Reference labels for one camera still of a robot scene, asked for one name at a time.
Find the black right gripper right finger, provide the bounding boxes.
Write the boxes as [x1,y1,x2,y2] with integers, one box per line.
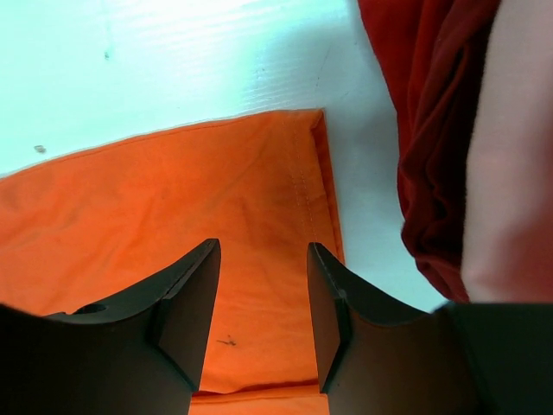
[308,243,552,414]

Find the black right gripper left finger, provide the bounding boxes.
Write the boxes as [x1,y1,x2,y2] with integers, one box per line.
[1,239,221,414]

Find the orange t shirt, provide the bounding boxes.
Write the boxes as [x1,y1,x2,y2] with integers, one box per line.
[1,110,343,414]

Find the pink folded t shirt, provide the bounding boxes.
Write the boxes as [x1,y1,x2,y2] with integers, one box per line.
[461,1,552,303]

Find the red folded t shirt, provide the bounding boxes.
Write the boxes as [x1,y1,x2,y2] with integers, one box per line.
[359,0,499,303]

